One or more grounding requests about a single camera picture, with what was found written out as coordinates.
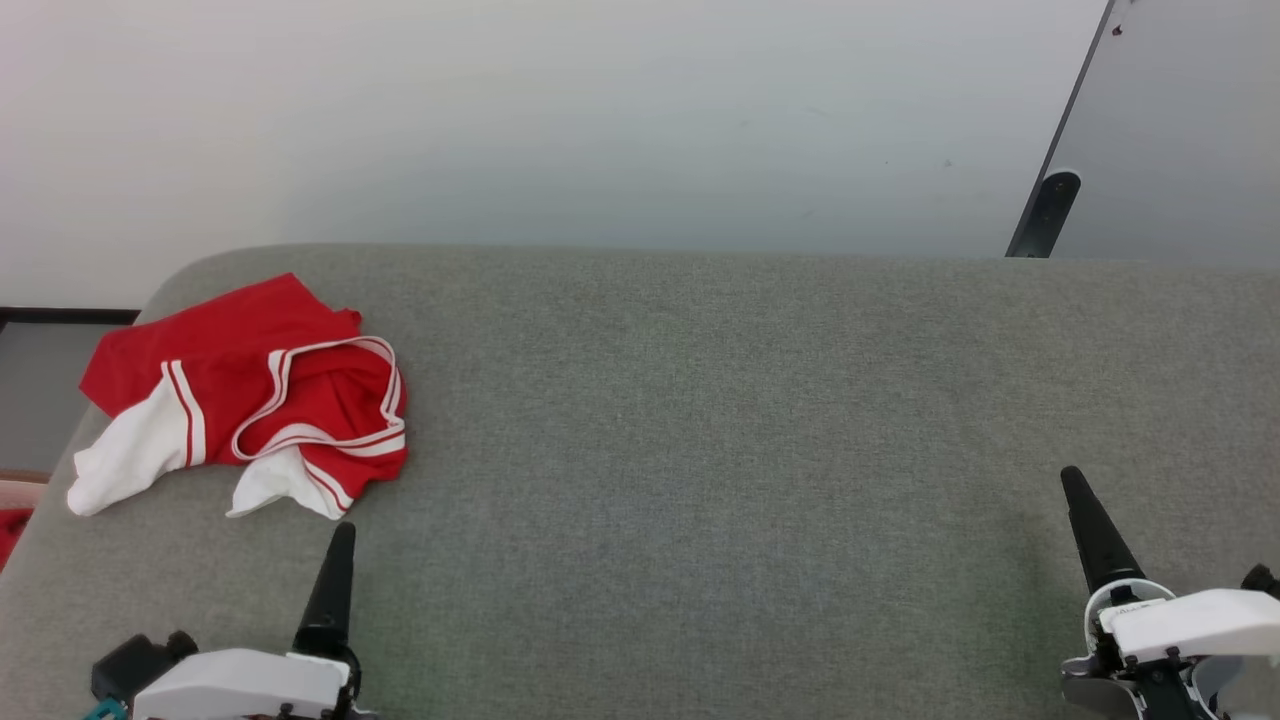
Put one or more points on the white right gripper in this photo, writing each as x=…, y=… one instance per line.
x=1190, y=625

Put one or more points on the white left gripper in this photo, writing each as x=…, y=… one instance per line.
x=240, y=685

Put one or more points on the red and white basketball jersey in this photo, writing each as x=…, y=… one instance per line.
x=250, y=380

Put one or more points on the red cloth item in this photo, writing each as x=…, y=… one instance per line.
x=10, y=535

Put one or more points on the dark baseboard strip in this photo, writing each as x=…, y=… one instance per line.
x=65, y=316

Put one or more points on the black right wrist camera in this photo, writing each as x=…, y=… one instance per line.
x=1262, y=580

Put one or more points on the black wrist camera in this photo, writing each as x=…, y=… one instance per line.
x=140, y=660
x=1262, y=580

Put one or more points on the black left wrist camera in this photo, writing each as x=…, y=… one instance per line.
x=140, y=660

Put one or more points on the grey door with dark frame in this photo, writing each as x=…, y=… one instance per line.
x=1180, y=130

